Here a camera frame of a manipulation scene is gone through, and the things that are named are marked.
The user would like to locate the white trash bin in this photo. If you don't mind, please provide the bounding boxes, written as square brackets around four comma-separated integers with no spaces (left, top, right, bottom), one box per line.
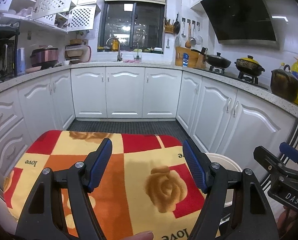
[197,153,241,230]

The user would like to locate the kitchen faucet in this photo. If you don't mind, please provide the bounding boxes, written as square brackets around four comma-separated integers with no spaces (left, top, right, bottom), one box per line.
[106,37,122,61]

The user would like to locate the dark kitchen window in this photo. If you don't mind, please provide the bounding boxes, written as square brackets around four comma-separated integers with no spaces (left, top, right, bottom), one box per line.
[97,0,166,54]

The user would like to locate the person's right hand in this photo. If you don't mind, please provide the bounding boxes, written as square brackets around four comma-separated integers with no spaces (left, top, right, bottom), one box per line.
[277,206,298,238]

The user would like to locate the person's left hand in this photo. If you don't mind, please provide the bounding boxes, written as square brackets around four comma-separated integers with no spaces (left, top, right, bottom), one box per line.
[121,231,154,240]

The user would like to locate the white lower cabinets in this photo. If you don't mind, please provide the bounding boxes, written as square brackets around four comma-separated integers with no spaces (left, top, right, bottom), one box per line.
[0,62,298,192]

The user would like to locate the red yellow rose blanket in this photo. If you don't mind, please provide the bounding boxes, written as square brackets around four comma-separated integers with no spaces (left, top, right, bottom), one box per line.
[3,130,205,239]

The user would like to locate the dark brown pot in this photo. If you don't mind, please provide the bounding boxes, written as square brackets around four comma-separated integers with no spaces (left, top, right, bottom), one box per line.
[270,62,298,102]

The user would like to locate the yellow lid clay pot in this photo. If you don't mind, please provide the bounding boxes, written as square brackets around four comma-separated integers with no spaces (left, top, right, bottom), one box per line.
[234,55,265,77]

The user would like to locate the black wok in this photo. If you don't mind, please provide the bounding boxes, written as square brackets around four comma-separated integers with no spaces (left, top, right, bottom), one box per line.
[191,49,231,69]

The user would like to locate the wooden cutting board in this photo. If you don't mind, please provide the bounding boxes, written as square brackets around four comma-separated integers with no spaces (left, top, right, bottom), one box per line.
[175,47,206,69]

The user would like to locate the dish rack with bowls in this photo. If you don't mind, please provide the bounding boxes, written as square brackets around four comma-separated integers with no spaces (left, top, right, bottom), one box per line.
[65,38,92,64]

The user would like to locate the pink rice cooker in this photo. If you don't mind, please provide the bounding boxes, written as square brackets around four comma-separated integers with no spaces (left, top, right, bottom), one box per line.
[30,46,59,69]

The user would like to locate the blue jug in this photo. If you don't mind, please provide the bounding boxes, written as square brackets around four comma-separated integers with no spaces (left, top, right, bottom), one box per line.
[16,48,25,76]

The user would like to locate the black range hood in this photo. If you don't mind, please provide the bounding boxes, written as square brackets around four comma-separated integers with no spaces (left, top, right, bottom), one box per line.
[201,0,279,49]

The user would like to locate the white lattice wall shelf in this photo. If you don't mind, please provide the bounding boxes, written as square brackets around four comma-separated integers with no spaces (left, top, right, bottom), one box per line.
[0,0,102,34]

